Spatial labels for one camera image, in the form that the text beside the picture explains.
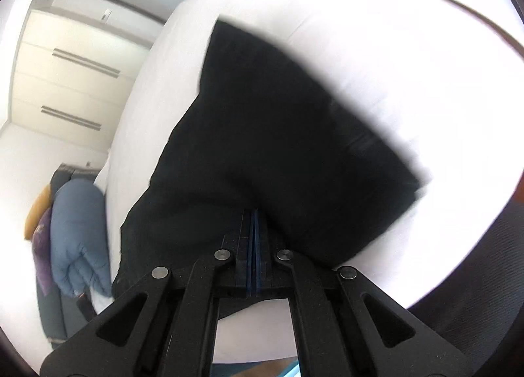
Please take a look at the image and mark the white pillow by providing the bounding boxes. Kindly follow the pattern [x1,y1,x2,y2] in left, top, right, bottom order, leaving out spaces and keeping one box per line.
[88,283,115,314]

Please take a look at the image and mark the yellow pillow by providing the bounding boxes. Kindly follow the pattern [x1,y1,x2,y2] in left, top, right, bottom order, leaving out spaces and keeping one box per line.
[25,187,52,241]

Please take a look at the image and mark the cream wardrobe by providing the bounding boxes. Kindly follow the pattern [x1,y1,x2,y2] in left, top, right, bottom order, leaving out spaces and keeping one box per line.
[8,0,164,157]

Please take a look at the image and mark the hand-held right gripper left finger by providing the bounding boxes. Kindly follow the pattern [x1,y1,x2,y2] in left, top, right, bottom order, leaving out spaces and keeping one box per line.
[40,209,255,377]

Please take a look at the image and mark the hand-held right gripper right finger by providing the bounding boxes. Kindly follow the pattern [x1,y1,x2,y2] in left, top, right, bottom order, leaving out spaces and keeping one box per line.
[254,209,486,377]

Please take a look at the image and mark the black pants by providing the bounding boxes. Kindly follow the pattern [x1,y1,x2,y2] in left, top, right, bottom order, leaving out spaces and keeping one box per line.
[111,19,430,320]

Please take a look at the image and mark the purple pillow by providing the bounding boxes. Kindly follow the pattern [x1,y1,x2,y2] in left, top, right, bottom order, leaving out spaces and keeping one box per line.
[35,207,56,296]

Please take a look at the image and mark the bed with white sheet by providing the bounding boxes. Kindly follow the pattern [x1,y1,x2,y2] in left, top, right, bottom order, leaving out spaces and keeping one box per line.
[94,0,524,365]

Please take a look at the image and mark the blue rolled duvet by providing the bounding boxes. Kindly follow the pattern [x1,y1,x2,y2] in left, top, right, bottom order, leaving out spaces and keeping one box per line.
[50,178,113,298]

